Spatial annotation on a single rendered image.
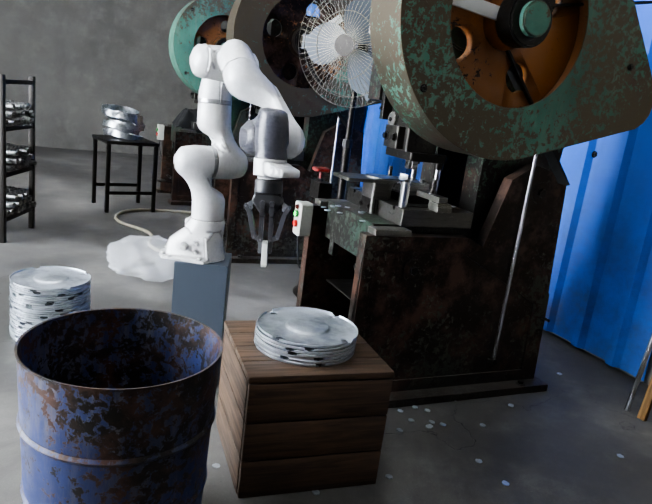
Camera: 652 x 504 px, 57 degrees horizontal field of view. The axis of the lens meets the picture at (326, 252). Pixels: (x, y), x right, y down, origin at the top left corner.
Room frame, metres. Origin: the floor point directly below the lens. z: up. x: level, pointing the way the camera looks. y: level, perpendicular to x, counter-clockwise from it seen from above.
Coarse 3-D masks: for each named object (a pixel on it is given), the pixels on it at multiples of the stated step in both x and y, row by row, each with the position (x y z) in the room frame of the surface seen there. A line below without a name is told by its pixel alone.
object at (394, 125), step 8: (392, 112) 2.31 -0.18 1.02; (392, 120) 2.30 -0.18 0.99; (400, 120) 2.27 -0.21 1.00; (392, 128) 2.25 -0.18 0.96; (400, 128) 2.22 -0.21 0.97; (408, 128) 2.21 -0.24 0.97; (384, 136) 2.27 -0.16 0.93; (392, 136) 2.22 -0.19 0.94; (400, 136) 2.22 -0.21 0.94; (408, 136) 2.21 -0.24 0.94; (416, 136) 2.22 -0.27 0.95; (384, 144) 2.29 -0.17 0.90; (392, 144) 2.24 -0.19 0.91; (400, 144) 2.22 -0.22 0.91; (408, 144) 2.21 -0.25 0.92; (416, 144) 2.22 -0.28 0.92; (424, 144) 2.24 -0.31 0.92; (432, 144) 2.25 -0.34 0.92; (416, 152) 2.22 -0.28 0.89; (424, 152) 2.24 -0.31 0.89; (432, 152) 2.25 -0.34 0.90
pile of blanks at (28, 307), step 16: (16, 288) 2.10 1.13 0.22; (80, 288) 2.20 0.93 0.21; (16, 304) 2.10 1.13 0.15; (32, 304) 2.08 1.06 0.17; (48, 304) 2.10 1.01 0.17; (64, 304) 2.12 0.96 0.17; (80, 304) 2.18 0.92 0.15; (16, 320) 2.12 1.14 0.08; (32, 320) 2.08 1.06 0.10; (16, 336) 2.11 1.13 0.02
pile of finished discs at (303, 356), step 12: (264, 336) 1.51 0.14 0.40; (264, 348) 1.51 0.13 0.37; (276, 348) 1.48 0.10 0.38; (288, 348) 1.50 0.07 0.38; (300, 348) 1.46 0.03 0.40; (312, 348) 1.50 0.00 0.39; (324, 348) 1.49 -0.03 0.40; (336, 348) 1.49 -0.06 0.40; (348, 348) 1.53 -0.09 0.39; (288, 360) 1.48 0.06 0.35; (300, 360) 1.46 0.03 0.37; (312, 360) 1.48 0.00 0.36; (324, 360) 1.49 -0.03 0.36; (336, 360) 1.50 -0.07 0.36
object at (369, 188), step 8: (336, 176) 2.21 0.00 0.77; (344, 176) 2.15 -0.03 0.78; (352, 176) 2.17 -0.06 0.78; (360, 176) 2.20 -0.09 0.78; (368, 176) 2.22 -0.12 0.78; (376, 176) 2.22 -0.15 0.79; (384, 176) 2.26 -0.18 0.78; (392, 176) 2.29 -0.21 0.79; (368, 184) 2.23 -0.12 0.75; (376, 184) 2.19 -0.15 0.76; (384, 184) 2.20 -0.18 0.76; (400, 184) 2.21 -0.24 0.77; (368, 192) 2.22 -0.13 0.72; (376, 192) 2.19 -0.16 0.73; (384, 192) 2.21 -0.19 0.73; (360, 200) 2.27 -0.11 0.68; (368, 200) 2.21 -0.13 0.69; (376, 200) 2.19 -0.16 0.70; (360, 208) 2.26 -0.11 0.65; (368, 208) 2.20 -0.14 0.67; (376, 208) 2.20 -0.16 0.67
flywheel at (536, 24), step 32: (480, 0) 1.84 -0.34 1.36; (512, 0) 1.84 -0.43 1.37; (544, 0) 1.86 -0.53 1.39; (576, 0) 2.06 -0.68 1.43; (480, 32) 1.91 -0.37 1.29; (512, 32) 1.83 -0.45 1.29; (544, 32) 1.85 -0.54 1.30; (576, 32) 2.07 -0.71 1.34; (480, 64) 1.92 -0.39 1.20; (544, 64) 2.02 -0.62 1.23; (512, 96) 1.98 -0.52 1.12; (544, 96) 2.04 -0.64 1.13
